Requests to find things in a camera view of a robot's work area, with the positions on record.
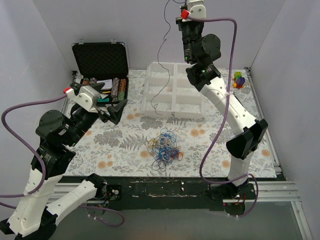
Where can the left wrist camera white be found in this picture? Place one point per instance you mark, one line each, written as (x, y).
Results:
(87, 98)

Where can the black handheld microphone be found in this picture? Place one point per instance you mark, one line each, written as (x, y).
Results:
(237, 115)

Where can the white plastic compartment tray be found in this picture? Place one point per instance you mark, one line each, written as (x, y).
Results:
(168, 93)

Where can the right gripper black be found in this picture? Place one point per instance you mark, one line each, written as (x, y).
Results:
(186, 25)

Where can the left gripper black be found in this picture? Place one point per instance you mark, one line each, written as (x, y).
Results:
(100, 110)

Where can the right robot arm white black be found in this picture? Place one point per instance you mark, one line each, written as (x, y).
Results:
(201, 52)

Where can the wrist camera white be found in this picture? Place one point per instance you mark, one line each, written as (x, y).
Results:
(194, 8)
(87, 98)

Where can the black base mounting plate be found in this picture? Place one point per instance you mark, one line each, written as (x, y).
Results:
(174, 193)

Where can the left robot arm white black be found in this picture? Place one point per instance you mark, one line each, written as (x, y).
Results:
(35, 218)

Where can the colourful toy block figure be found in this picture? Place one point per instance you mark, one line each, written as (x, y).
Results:
(238, 80)

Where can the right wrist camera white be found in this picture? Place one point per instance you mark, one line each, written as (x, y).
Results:
(194, 8)

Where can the black poker chip case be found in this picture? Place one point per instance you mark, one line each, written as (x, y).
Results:
(104, 61)

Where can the playing card deck box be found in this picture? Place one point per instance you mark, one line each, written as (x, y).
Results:
(107, 84)

